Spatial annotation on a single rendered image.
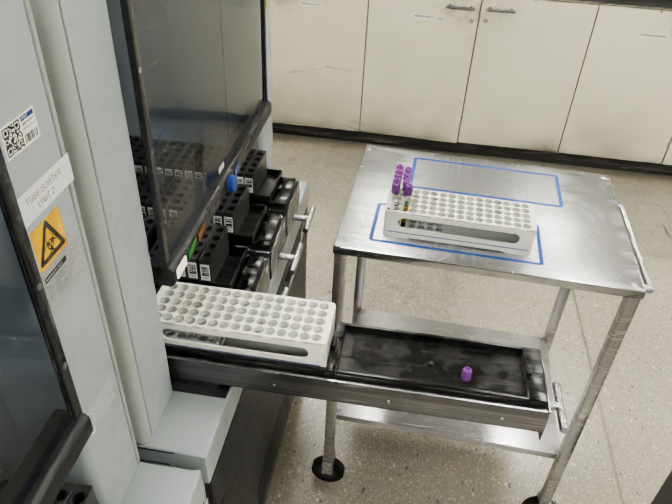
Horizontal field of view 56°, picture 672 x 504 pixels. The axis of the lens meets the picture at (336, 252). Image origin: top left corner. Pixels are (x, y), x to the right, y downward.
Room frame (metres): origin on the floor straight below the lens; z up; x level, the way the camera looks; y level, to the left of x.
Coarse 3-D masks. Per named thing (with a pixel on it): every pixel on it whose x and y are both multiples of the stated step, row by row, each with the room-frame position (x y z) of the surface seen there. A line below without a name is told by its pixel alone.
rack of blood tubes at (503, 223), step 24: (432, 192) 1.13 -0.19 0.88; (384, 216) 1.06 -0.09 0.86; (408, 216) 1.04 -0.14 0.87; (432, 216) 1.04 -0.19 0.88; (456, 216) 1.04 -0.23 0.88; (480, 216) 1.06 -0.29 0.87; (504, 216) 1.05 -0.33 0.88; (528, 216) 1.06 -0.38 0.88; (432, 240) 1.03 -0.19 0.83; (480, 240) 1.02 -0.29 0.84; (504, 240) 1.05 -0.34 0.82; (528, 240) 1.01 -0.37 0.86
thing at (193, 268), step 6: (210, 228) 0.96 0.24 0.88; (204, 234) 0.94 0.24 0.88; (210, 234) 0.94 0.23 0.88; (204, 240) 0.92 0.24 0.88; (198, 246) 0.91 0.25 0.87; (204, 246) 0.90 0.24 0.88; (198, 252) 0.89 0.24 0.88; (192, 258) 0.86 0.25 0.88; (198, 258) 0.87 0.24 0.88; (192, 264) 0.86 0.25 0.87; (198, 264) 0.87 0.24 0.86; (192, 270) 0.86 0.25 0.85; (198, 270) 0.86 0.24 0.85; (192, 276) 0.86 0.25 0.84; (198, 276) 0.86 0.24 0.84
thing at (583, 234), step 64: (384, 192) 1.22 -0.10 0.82; (448, 192) 1.23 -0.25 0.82; (512, 192) 1.25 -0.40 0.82; (576, 192) 1.26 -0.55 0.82; (384, 256) 0.99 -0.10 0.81; (448, 256) 0.99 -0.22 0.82; (512, 256) 1.00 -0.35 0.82; (576, 256) 1.01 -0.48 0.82; (640, 256) 1.08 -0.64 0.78; (384, 320) 1.38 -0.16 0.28; (512, 448) 0.95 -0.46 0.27
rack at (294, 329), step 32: (160, 288) 0.80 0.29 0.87; (192, 288) 0.81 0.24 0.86; (224, 288) 0.81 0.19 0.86; (192, 320) 0.73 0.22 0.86; (224, 320) 0.73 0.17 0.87; (256, 320) 0.73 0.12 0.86; (288, 320) 0.74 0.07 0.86; (320, 320) 0.75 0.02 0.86; (256, 352) 0.70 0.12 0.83; (288, 352) 0.72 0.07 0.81; (320, 352) 0.69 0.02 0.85
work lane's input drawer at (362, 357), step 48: (336, 336) 0.75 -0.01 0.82; (384, 336) 0.77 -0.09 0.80; (432, 336) 0.77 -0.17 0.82; (240, 384) 0.68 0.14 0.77; (288, 384) 0.67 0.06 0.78; (336, 384) 0.67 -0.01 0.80; (384, 384) 0.67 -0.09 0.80; (432, 384) 0.66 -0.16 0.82; (480, 384) 0.68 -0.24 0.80; (528, 384) 0.67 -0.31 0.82
